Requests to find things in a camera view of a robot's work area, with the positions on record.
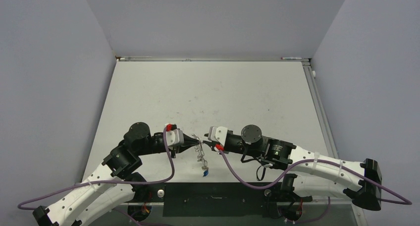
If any metal disc keyring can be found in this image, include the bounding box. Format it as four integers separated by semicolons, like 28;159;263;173
192;134;209;172

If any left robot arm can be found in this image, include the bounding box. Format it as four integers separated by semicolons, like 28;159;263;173
32;122;200;226

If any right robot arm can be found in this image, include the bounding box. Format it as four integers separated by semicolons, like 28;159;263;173
205;124;382;211

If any red white marker pen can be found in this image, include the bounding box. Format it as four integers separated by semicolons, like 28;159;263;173
281;57;303;61

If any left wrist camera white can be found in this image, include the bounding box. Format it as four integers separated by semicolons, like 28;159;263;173
164;129;184;149

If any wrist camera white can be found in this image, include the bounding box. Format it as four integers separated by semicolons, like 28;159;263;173
164;129;184;149
208;126;228;146

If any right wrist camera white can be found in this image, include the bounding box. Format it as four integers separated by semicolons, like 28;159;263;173
208;126;228;146

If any aluminium table frame rail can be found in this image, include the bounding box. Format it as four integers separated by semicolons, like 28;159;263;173
302;61;368;226

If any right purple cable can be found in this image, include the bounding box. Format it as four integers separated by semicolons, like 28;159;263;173
216;147;413;206

